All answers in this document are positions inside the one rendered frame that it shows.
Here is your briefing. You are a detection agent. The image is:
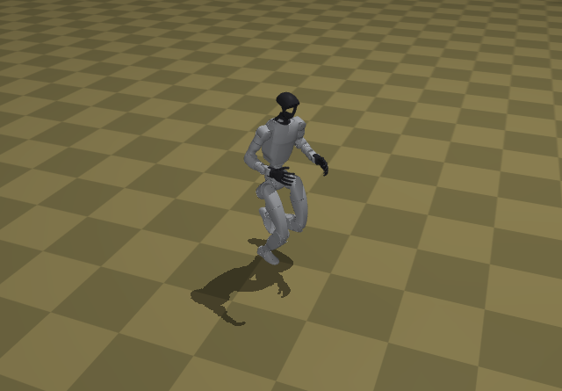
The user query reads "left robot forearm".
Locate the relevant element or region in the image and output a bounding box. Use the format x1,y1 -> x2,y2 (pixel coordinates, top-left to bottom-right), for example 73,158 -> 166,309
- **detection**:
301,138 -> 319,163

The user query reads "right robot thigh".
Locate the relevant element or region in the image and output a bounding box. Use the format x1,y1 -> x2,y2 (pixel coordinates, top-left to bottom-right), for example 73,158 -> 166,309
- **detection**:
256,179 -> 290,243

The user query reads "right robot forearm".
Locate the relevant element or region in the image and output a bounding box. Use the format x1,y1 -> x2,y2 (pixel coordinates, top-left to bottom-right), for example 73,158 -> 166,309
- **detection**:
244,154 -> 270,176

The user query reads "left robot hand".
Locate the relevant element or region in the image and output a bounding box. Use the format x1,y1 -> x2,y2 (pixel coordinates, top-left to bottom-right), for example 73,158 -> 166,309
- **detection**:
313,154 -> 328,176

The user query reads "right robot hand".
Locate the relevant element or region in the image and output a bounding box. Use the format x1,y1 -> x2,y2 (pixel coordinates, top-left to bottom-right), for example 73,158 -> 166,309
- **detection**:
268,167 -> 295,186

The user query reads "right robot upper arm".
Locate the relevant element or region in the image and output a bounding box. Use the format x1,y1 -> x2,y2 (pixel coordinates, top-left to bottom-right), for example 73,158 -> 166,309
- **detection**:
245,124 -> 274,159

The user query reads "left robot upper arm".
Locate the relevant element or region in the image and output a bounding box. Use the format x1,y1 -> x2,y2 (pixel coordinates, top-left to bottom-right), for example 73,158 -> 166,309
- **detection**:
293,116 -> 306,148

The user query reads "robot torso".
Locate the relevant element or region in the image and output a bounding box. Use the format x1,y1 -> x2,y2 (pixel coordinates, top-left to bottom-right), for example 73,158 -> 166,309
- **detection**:
262,117 -> 299,190

